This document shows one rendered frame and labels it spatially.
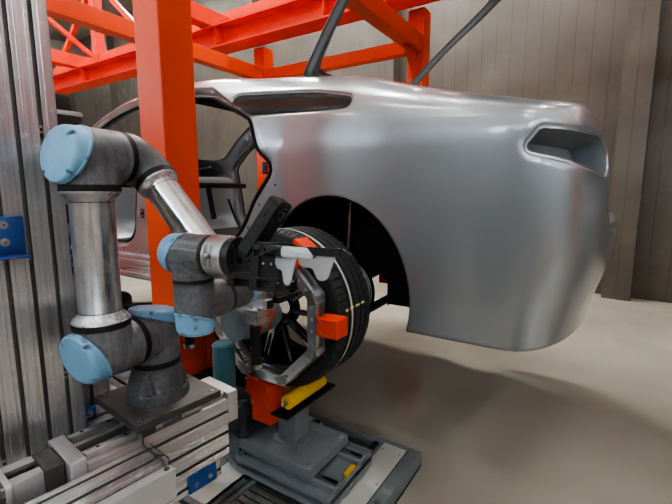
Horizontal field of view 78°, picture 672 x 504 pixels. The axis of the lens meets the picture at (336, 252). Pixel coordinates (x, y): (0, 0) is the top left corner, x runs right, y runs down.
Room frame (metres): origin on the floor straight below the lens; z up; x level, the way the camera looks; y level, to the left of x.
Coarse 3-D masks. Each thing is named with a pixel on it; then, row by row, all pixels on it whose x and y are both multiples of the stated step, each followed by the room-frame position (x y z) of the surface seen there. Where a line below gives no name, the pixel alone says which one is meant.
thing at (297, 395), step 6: (324, 378) 1.70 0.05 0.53; (312, 384) 1.63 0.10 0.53; (318, 384) 1.66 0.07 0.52; (324, 384) 1.70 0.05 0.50; (294, 390) 1.56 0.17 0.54; (300, 390) 1.57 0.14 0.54; (306, 390) 1.59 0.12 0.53; (312, 390) 1.62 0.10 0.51; (288, 396) 1.52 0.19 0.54; (294, 396) 1.53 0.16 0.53; (300, 396) 1.55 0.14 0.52; (306, 396) 1.59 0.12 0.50; (282, 402) 1.53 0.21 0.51; (288, 402) 1.51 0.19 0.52; (294, 402) 1.52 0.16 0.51; (288, 408) 1.51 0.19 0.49
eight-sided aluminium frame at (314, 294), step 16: (304, 272) 1.51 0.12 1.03; (304, 288) 1.46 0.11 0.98; (320, 288) 1.48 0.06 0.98; (320, 304) 1.47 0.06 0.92; (224, 336) 1.69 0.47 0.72; (240, 352) 1.70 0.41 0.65; (320, 352) 1.45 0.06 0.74; (240, 368) 1.64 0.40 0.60; (272, 368) 1.60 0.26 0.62; (288, 368) 1.50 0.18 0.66; (304, 368) 1.51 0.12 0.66
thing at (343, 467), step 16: (352, 448) 1.77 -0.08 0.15; (240, 464) 1.68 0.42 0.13; (256, 464) 1.63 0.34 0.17; (272, 464) 1.65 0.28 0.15; (336, 464) 1.66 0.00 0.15; (352, 464) 1.61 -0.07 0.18; (368, 464) 1.71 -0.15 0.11; (272, 480) 1.58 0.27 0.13; (288, 480) 1.53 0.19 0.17; (304, 480) 1.55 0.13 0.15; (320, 480) 1.53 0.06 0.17; (336, 480) 1.53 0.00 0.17; (352, 480) 1.59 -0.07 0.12; (304, 496) 1.49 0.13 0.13; (320, 496) 1.45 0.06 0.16; (336, 496) 1.48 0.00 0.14
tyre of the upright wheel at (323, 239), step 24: (288, 240) 1.60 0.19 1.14; (312, 240) 1.61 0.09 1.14; (336, 240) 1.73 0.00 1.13; (336, 288) 1.49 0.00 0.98; (360, 288) 1.61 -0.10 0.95; (336, 312) 1.48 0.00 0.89; (360, 312) 1.59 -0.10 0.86; (360, 336) 1.62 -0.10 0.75; (336, 360) 1.52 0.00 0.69; (288, 384) 1.61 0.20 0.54
